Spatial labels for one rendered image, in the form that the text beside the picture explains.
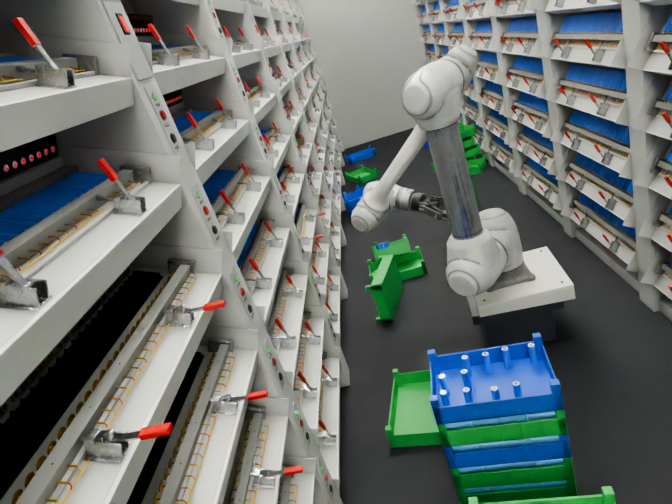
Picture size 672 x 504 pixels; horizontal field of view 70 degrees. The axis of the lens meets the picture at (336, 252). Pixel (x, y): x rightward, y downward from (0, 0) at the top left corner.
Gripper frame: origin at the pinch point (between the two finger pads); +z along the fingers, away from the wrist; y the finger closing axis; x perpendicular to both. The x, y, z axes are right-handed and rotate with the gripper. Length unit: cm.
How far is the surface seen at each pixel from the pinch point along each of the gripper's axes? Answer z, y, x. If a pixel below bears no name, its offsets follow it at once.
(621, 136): 44, 35, -27
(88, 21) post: -31, -118, -64
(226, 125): -51, -69, -37
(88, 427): 2, -150, -23
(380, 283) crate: -34, 4, 44
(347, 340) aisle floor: -42, -11, 70
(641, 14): 41, 7, -67
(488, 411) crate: 33, -75, 20
